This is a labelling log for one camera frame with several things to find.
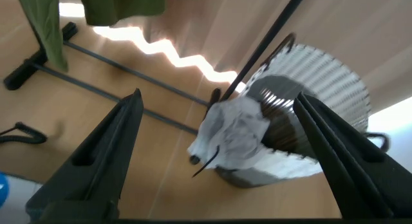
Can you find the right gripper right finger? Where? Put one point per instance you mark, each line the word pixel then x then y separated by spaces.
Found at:
pixel 357 172

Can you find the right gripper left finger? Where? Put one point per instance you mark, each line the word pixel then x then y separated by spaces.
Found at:
pixel 96 175

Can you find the green printed t-shirt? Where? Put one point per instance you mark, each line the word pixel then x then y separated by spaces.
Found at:
pixel 128 5

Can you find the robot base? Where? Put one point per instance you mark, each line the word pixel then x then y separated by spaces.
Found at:
pixel 19 198

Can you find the white laundry basket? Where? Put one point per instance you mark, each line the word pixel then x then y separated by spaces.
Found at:
pixel 328 76

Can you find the black clothes rack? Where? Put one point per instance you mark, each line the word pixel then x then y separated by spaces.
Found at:
pixel 267 39

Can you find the pale grey garment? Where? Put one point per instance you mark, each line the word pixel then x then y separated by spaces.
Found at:
pixel 235 134

